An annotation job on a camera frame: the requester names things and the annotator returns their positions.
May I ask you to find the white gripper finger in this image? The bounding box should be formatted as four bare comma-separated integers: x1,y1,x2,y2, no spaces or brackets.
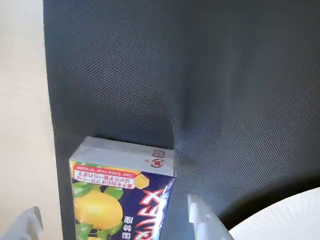
187,194,234,240
0,206,44,240

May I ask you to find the yellow and purple candy box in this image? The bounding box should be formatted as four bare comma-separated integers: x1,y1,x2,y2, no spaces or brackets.
69,136,177,240

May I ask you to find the round white dish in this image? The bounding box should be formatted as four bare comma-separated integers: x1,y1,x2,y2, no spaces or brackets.
228,186,320,240

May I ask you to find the dark grey square mat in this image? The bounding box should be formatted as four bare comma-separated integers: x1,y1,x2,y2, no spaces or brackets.
42,0,320,240

